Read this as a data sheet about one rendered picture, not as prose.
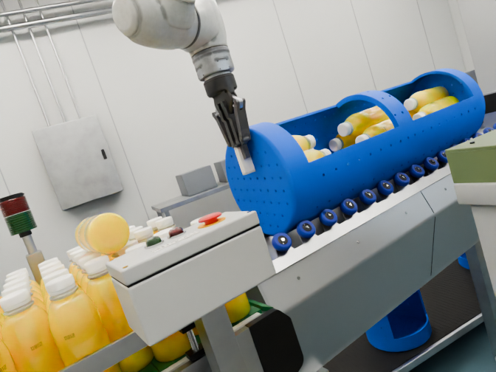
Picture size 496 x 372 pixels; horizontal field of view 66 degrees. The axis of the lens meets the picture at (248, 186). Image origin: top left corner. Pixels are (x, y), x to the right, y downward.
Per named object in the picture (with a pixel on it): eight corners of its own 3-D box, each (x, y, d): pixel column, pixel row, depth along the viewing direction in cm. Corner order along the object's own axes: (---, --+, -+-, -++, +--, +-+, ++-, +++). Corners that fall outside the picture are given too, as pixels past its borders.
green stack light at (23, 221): (38, 226, 98) (31, 209, 98) (10, 236, 95) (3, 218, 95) (37, 226, 104) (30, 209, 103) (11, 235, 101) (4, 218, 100)
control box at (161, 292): (277, 274, 55) (255, 208, 54) (150, 348, 45) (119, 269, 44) (243, 267, 64) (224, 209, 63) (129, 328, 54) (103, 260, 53)
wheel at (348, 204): (352, 214, 93) (349, 218, 95) (362, 206, 96) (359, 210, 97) (338, 202, 95) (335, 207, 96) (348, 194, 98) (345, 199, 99)
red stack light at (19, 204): (31, 209, 98) (25, 194, 97) (3, 218, 95) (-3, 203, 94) (30, 209, 103) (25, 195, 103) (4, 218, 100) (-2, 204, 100)
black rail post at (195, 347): (208, 351, 60) (191, 305, 60) (191, 362, 59) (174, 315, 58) (202, 348, 62) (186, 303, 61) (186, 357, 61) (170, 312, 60)
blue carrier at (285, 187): (492, 142, 129) (479, 57, 124) (307, 244, 85) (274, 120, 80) (416, 148, 153) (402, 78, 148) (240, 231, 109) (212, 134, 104)
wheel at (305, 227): (308, 238, 86) (305, 242, 87) (320, 228, 88) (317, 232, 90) (294, 224, 87) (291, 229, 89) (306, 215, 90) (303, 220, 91)
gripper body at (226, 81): (196, 85, 91) (209, 122, 92) (212, 74, 84) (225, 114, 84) (223, 80, 95) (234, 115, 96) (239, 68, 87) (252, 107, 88)
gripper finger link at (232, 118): (233, 99, 90) (235, 97, 89) (248, 143, 91) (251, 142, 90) (219, 102, 88) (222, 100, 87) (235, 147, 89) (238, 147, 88)
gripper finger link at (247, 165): (245, 144, 92) (246, 143, 91) (254, 171, 92) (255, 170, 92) (235, 147, 90) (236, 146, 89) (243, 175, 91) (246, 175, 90)
